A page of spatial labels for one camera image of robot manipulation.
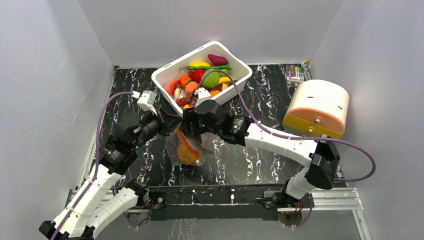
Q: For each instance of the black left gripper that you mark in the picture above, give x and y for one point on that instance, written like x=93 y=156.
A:
x=168 y=122

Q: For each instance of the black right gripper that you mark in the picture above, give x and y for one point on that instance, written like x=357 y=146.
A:
x=190 y=124

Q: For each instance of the clear zip top bag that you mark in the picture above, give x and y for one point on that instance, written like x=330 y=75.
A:
x=171 y=142

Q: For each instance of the orange toy pineapple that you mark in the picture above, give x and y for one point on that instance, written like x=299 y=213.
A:
x=187 y=150

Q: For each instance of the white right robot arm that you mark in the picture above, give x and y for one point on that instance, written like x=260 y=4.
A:
x=319 y=158

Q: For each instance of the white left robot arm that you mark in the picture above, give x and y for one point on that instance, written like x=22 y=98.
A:
x=82 y=218

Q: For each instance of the white plastic food bin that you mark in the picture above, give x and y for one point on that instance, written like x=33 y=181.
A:
x=240 y=72

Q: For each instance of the yellow orange toy piece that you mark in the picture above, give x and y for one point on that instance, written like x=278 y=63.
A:
x=213 y=93

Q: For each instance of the peach toy fruit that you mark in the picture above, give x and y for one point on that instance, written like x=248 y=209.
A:
x=190 y=87

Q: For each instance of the red toy slice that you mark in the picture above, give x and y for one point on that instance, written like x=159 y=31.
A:
x=171 y=86

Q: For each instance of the green toy cabbage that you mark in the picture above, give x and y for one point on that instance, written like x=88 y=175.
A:
x=211 y=80

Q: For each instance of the orange toy carrot piece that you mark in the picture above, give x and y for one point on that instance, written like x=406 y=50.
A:
x=184 y=80

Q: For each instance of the red toy tomato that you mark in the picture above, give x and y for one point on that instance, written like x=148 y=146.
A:
x=197 y=75

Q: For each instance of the green toy chili pepper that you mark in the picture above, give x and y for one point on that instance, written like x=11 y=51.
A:
x=205 y=68

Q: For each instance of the yellow toy lemon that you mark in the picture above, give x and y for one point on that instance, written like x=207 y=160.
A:
x=200 y=64

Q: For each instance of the purple toy sweet potato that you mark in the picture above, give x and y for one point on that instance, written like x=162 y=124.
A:
x=217 y=60

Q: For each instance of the box of markers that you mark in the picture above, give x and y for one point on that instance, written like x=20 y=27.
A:
x=296 y=74

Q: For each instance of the white cylindrical drum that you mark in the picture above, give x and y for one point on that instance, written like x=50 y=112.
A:
x=317 y=107

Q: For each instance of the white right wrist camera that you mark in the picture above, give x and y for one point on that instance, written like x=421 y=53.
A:
x=201 y=95

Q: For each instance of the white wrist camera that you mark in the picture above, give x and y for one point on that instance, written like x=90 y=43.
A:
x=201 y=95
x=146 y=100

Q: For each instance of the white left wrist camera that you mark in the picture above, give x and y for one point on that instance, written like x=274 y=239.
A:
x=146 y=100

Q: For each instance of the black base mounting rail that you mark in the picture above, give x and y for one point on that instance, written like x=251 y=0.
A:
x=238 y=202

